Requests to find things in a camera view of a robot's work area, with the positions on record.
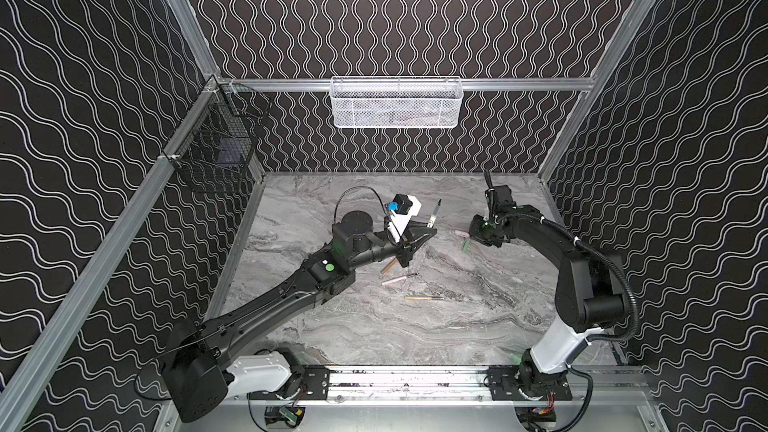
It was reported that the green pen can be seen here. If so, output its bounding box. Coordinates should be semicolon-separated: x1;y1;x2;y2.
427;199;442;228

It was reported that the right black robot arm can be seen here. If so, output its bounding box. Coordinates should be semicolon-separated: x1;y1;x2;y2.
469;175;639;389

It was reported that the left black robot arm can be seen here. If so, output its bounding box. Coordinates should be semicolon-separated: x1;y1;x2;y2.
159;211;436;423

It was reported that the brown pen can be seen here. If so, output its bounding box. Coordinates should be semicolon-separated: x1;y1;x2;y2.
380;258;398;275

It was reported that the pink pen center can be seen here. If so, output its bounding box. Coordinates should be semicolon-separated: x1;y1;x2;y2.
381;273;419;286

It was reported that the tan pen lower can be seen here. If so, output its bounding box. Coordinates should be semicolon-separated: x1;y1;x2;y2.
404;295;445;302

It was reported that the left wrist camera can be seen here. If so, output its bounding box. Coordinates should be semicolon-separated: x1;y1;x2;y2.
386;194;422;243

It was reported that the white wire mesh basket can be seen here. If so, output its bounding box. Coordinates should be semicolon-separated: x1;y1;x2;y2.
329;76;464;129

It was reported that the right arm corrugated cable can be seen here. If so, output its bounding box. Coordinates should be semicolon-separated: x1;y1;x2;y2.
563;233;641;343

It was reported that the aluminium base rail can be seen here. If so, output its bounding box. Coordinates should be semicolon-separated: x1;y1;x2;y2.
170;364;652;404

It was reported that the black wire mesh basket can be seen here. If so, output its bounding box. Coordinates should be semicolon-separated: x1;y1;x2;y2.
169;83;260;195

